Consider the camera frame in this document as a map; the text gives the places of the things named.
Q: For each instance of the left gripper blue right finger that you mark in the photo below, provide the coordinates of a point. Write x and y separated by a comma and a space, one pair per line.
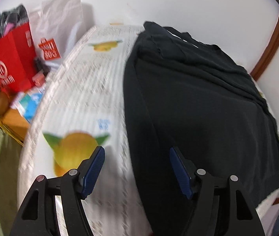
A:
184, 171

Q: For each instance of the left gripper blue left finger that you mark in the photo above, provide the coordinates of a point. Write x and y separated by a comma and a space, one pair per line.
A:
89, 171

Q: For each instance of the black sweatshirt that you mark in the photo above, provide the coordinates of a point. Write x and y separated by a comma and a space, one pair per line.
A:
179, 92

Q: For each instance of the fruit print newspaper tablecloth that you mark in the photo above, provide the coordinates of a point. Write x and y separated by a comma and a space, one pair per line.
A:
82, 108

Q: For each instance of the blue white packet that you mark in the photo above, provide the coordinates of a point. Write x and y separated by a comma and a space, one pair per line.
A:
26, 104

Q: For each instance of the yellow wicker basket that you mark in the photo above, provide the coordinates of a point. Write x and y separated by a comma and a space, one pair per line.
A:
14, 125

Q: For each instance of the brown kiwi fruit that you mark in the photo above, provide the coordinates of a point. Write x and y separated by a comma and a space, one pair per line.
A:
4, 102

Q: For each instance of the red sale tag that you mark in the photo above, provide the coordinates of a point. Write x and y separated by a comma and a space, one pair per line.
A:
49, 48

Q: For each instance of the red paper shopping bag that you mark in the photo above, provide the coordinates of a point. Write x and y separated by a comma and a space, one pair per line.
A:
17, 66

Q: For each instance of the white plastic bag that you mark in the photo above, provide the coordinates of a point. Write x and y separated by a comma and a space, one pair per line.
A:
61, 20

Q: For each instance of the brown wooden door frame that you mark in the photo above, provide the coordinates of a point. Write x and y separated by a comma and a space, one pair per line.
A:
268, 54

